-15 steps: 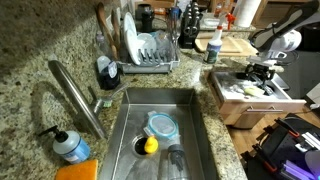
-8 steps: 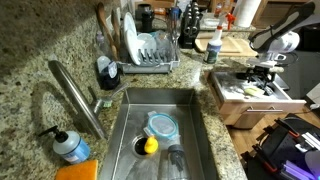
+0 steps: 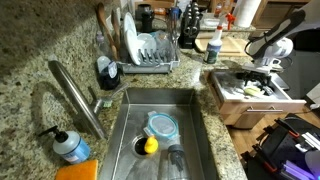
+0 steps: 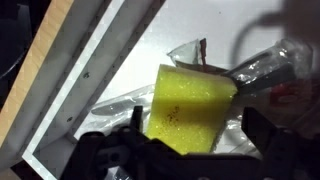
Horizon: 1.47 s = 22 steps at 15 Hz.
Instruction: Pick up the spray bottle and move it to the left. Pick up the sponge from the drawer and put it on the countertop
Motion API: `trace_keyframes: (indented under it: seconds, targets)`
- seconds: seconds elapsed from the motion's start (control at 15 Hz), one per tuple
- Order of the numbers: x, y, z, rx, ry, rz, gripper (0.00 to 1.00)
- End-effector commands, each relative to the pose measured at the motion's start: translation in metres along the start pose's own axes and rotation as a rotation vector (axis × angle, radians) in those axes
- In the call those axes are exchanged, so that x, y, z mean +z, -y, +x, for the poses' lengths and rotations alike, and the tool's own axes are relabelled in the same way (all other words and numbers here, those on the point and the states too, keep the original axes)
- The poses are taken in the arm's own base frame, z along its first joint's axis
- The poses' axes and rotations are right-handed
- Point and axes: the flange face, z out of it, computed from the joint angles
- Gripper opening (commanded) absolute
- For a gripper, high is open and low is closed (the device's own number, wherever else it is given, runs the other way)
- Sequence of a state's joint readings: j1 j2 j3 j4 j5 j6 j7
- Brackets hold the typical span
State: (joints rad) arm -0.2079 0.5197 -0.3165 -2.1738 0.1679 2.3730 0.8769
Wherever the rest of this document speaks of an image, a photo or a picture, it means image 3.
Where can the wooden spoon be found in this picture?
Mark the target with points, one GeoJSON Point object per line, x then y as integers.
{"type": "Point", "coordinates": [116, 30]}
{"type": "Point", "coordinates": [105, 26]}

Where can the yellow rubber duck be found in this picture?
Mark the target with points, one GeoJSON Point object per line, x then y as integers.
{"type": "Point", "coordinates": [151, 146]}

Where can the white plate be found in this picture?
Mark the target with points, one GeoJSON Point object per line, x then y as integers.
{"type": "Point", "coordinates": [131, 36]}
{"type": "Point", "coordinates": [146, 41]}

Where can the steel kitchen faucet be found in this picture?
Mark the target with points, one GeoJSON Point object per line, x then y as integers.
{"type": "Point", "coordinates": [76, 96]}

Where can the grey dish rack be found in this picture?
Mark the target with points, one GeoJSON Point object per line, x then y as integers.
{"type": "Point", "coordinates": [150, 65]}

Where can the black coffee maker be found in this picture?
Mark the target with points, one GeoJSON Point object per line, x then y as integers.
{"type": "Point", "coordinates": [146, 18]}

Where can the clear container blue rim lid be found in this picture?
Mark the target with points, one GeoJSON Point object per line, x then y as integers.
{"type": "Point", "coordinates": [162, 126]}

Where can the white spray bottle red trigger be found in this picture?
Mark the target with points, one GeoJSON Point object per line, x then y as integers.
{"type": "Point", "coordinates": [212, 46]}

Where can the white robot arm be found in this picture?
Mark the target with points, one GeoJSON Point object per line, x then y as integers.
{"type": "Point", "coordinates": [280, 26]}

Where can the wooden drawer white interior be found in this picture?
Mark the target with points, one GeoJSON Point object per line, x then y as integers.
{"type": "Point", "coordinates": [260, 103]}

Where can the sink drain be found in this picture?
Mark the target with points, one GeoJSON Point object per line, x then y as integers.
{"type": "Point", "coordinates": [138, 146]}

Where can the black knife block with knives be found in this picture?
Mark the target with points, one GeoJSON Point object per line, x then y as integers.
{"type": "Point", "coordinates": [190, 33]}

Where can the clear bottle black lid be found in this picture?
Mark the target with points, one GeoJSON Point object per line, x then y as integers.
{"type": "Point", "coordinates": [176, 163]}

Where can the white paper towel roll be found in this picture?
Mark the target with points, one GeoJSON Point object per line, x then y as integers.
{"type": "Point", "coordinates": [246, 11]}

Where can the yellow-green sponge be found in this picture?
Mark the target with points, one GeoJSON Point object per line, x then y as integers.
{"type": "Point", "coordinates": [252, 91]}

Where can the blue soap pump dispenser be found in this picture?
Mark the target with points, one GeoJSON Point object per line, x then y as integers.
{"type": "Point", "coordinates": [71, 148]}

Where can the stainless steel sink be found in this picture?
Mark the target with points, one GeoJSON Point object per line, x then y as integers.
{"type": "Point", "coordinates": [160, 100]}

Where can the thick wooden cutting board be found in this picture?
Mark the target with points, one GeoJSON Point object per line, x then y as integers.
{"type": "Point", "coordinates": [233, 45]}

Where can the clear dish soap bottle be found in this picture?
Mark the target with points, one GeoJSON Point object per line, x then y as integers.
{"type": "Point", "coordinates": [108, 73]}

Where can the orange sponge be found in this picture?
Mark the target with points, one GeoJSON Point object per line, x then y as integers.
{"type": "Point", "coordinates": [78, 170]}

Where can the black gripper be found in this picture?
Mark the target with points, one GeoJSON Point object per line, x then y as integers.
{"type": "Point", "coordinates": [255, 76]}

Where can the clear bagged cutlery pile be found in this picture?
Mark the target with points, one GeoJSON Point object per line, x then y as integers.
{"type": "Point", "coordinates": [233, 86]}

